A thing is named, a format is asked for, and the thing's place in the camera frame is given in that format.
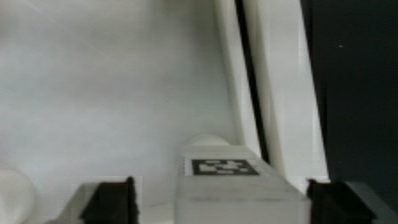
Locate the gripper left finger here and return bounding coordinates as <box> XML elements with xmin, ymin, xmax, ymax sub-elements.
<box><xmin>50</xmin><ymin>177</ymin><xmax>141</xmax><ymax>224</ymax></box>

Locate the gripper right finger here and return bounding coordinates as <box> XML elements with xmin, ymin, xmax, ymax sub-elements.
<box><xmin>308</xmin><ymin>179</ymin><xmax>398</xmax><ymax>224</ymax></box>

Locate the white table leg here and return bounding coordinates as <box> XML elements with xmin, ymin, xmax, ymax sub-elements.
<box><xmin>174</xmin><ymin>134</ymin><xmax>311</xmax><ymax>224</ymax></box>

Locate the white square table top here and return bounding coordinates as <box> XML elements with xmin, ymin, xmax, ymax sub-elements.
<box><xmin>0</xmin><ymin>0</ymin><xmax>249</xmax><ymax>224</ymax></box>

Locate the white front barrier wall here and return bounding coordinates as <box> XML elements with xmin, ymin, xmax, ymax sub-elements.
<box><xmin>244</xmin><ymin>0</ymin><xmax>329</xmax><ymax>190</ymax></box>

